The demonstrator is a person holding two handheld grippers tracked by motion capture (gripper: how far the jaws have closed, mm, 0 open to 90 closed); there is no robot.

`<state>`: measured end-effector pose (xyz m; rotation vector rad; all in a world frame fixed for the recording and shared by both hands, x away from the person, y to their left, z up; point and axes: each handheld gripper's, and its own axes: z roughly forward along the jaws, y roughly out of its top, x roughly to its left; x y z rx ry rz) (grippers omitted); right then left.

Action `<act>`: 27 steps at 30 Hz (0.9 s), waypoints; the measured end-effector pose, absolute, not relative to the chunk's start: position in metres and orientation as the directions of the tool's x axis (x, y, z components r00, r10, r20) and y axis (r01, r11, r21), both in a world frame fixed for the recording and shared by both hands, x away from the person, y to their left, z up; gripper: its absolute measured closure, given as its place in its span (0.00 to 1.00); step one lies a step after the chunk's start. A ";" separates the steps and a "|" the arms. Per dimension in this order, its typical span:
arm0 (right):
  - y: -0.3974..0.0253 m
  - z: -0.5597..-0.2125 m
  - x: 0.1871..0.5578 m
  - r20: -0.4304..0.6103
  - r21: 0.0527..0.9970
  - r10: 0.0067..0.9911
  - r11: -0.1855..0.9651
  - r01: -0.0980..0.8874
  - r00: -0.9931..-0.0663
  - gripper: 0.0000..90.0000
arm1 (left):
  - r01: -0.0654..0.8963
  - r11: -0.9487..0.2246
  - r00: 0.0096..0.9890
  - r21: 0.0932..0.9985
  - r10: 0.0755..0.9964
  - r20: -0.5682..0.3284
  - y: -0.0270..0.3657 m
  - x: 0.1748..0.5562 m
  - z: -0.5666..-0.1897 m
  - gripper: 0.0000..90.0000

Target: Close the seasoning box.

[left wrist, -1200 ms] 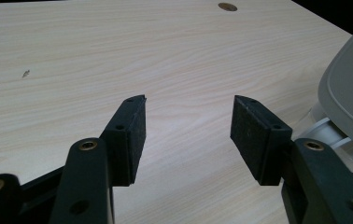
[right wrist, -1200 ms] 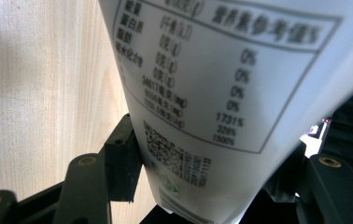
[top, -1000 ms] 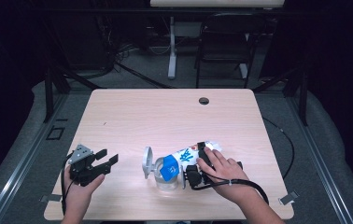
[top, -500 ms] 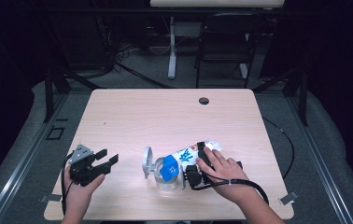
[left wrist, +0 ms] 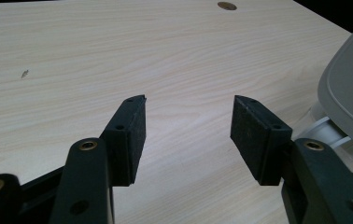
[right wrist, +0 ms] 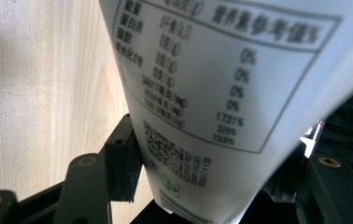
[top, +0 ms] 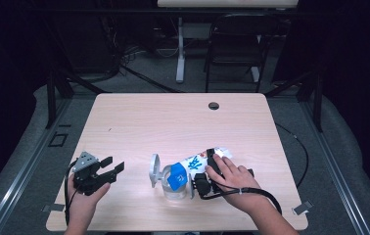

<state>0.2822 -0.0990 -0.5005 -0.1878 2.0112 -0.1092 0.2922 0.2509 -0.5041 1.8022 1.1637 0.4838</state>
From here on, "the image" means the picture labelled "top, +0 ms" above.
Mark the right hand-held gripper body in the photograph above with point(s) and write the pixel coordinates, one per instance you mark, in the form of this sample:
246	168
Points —
204	187

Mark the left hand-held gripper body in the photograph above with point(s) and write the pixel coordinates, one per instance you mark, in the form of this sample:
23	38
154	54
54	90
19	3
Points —
88	176

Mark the white and blue powder bag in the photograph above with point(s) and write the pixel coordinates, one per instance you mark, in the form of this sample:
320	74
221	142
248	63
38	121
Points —
193	163

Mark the clear plastic container with lid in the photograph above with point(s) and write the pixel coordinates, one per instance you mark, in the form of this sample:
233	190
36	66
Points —
155	169

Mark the person's left hand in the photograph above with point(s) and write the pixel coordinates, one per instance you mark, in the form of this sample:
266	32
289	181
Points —
82	202

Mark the person's right hand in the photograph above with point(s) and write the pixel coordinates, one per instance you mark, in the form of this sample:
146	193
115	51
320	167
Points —
241	189

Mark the grey tape strip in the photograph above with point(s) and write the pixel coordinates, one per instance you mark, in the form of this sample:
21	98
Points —
54	207
303	207

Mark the black table grommet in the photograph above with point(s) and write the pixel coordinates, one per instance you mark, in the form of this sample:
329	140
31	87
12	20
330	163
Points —
213	105

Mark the black folding chair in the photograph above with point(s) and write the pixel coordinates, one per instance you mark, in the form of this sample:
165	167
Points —
238	42

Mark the white background desk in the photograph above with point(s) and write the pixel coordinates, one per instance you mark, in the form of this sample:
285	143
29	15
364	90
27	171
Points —
225	3

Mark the black floor outlet frame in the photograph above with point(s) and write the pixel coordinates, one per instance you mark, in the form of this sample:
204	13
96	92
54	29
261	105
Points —
50	142

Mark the aluminium floor rail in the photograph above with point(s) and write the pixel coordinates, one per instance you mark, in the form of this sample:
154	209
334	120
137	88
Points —
20	173
336	173

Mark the black metal frame post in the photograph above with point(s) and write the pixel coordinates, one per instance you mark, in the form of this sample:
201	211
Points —
318	98
51	98

